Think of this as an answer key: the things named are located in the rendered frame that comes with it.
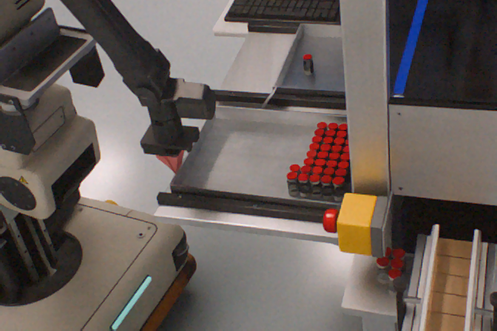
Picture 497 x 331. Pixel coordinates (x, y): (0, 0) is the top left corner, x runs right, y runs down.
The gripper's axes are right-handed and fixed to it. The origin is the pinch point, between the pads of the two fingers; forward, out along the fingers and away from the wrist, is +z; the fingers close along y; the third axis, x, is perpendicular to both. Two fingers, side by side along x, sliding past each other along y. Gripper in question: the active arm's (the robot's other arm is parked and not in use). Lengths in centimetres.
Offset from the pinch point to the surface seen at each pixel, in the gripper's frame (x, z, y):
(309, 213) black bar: -7.5, 0.2, 28.9
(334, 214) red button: -18.3, -11.4, 36.4
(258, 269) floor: 52, 90, -8
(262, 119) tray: 19.8, 1.3, 12.3
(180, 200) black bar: -7.7, 0.7, 3.4
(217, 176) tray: 1.7, 2.2, 7.5
